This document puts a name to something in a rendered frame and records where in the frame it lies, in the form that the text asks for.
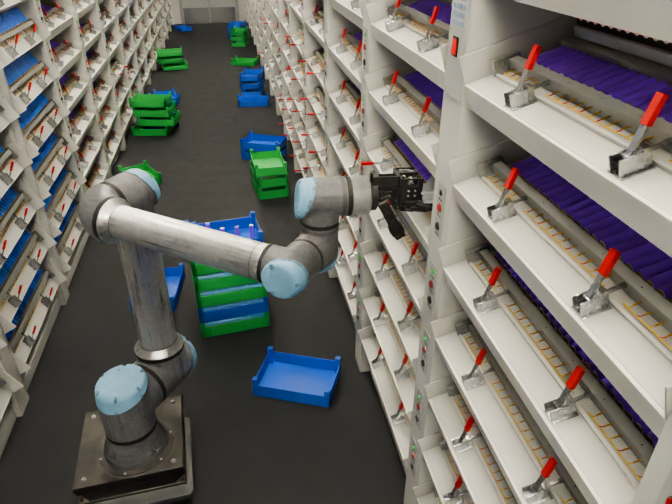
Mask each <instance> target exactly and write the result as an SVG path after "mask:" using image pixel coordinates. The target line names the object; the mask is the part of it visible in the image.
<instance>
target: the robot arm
mask: <svg viewBox="0 0 672 504"><path fill-rule="evenodd" d="M399 169H410V170H399ZM418 173H419V172H418V171H417V170H415V167H397V168H393V173H388V174H378V173H377V172H376V171H370V179H369V178H368V176H366V175H364V176H340V177H311V178H302V179H300V180H298V182H297V183H296V187H295V194H294V212H295V216H296V218H298V219H300V235H299V237H297V238H296V239H295V240H294V241H293V242H291V243H290V244H289V245H288V246H287V247H282V246H278V245H275V244H270V243H269V244H267V243H263V242H259V241H256V240H252V239H248V238H244V237H241V236H237V235H233V234H229V233H226V232H222V231H218V230H215V229H211V228H207V227H203V226H200V225H196V224H192V223H188V222H185V221H181V220H177V219H173V218H170V217H166V216H162V215H159V214H155V210H154V205H156V204H157V203H158V201H159V200H160V197H161V193H160V189H159V186H158V184H157V182H156V181H155V180H154V178H152V177H151V176H150V175H149V174H148V173H147V172H145V171H143V170H141V169H136V168H133V169H129V170H127V171H122V172H120V173H119V174H118V175H115V176H113V177H111V178H109V179H107V180H105V181H103V182H101V183H99V184H96V185H94V186H92V187H90V188H89V189H88V190H87V191H86V192H85V193H84V195H83V196H82V198H81V200H80V203H79V208H78V215H79V219H80V222H81V224H82V226H83V228H84V229H85V231H86V232H87V233H88V234H89V235H91V236H92V237H93V238H95V239H97V240H99V241H102V242H106V243H116V242H117V243H118V247H119V252H120V256H121V261H122V265H123V270H124V274H125V279H126V283H127V288H128V292H129V297H130V301H131V306H132V310H133V315H134V319H135V324H136V328H137V332H138V337H139V340H138V341H137V343H136V344H135V348H134V349H135V355H136V362H134V363H133V364H127V365H126V366H124V365H119V366H116V367H114V368H112V369H110V370H108V371H107V372H106V373H104V374H103V376H102V377H100V378H99V380H98V382H97V383H96V386H95V401H96V405H97V408H98V410H99V414H100V417H101V420H102V424H103V427H104V430H105V434H106V439H105V443H104V456H105V459H106V461H107V463H108V464H109V465H110V466H111V467H113V468H115V469H118V470H135V469H139V468H142V467H145V466H147V465H149V464H150V463H152V462H154V461H155V460H156V459H157V458H158V457H159V456H160V455H161V454H162V453H163V452H164V450H165V448H166V446H167V443H168V437H167V432H166V429H165V428H164V426H163V425H162V424H161V423H160V422H159V421H158V419H157V418H156V414H155V409H156V408H157V407H158V406H159V405H160V404H161V403H162V402H163V401H164V400H165V399H166V398H167V397H168V396H169V395H170V394H171V393H172V392H173V391H174V390H175V389H176V388H177V387H178V386H179V385H180V384H181V382H182V381H183V380H184V379H186V378H187V377H188V376H189V375H190V374H191V372H192V370H193V369H194V368H195V366H196V364H197V354H196V350H195V348H194V346H193V345H192V343H191V342H190V341H187V340H186V337H184V336H183V335H181V334H180V333H178V332H176V331H175V326H174V321H173V315H172V310H171V304H170V299H169V293H168V288H167V282H166V277H165V271H164V266H163V260H162V255H161V253H165V254H168V255H171V256H175V257H178V258H182V259H185V260H188V261H192V262H195V263H199V264H202V265H205V266H209V267H212V268H215V269H219V270H222V271H226V272H229V273H232V274H236V275H239V276H242V277H246V278H249V279H253V280H256V281H258V282H259V283H262V284H263V286H264V287H265V289H266V290H267V291H268V292H269V293H271V294H272V295H273V296H275V297H278V298H282V299H288V298H292V297H294V296H296V295H297V294H298V293H300V292H301V291H303V290H304V289H305V288H306V286H307V284H308V283H309V282H310V281H311V280H312V278H313V277H314V276H315V275H316V274H317V273H323V272H326V271H328V270H330V269H332V268H333V267H334V266H335V264H336V262H337V258H338V234H339V216H356V215H368V214H369V213H370V211H371V210H376V209H377V207H378V208H379V210H380V212H381V213H382V215H383V217H384V219H385V221H386V223H387V224H388V227H387V228H388V229H389V233H390V234H391V235H392V236H393V237H395V238H396V240H399V239H401V238H402V237H404V236H406V235H405V233H404V231H405V230H404V228H403V225H402V224H401V222H400V221H398V220H397V218H396V216H395V214H394V212H393V210H392V208H391V207H390V205H389V203H388V201H387V199H388V200H389V202H390V203H391V205H392V207H393V208H394V210H400V211H406V212H407V211H408V212H430V211H432V207H433V196H434V186H435V177H434V176H433V175H431V176H430V178H429V180H428V181H427V183H424V184H423V182H424V178H419V176H418ZM419 200H421V201H419Z"/></svg>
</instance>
